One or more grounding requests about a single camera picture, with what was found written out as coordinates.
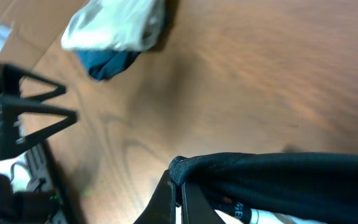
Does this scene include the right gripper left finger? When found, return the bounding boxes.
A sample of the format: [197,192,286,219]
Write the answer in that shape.
[134,170,177,224]

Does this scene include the folded navy blue garment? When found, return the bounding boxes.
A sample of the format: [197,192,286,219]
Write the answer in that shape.
[75,50,141,81]

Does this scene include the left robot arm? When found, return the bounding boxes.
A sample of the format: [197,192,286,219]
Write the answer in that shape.
[0,63,83,223]

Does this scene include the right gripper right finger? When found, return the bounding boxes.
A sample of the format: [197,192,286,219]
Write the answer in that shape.
[181,182,225,224]

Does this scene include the black printed cycling jersey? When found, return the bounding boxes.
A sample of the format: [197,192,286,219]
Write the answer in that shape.
[169,152,358,223]

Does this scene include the folded beige trousers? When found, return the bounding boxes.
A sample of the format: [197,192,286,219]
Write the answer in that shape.
[61,0,165,52]

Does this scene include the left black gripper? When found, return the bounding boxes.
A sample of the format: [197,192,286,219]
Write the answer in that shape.
[0,63,78,161]

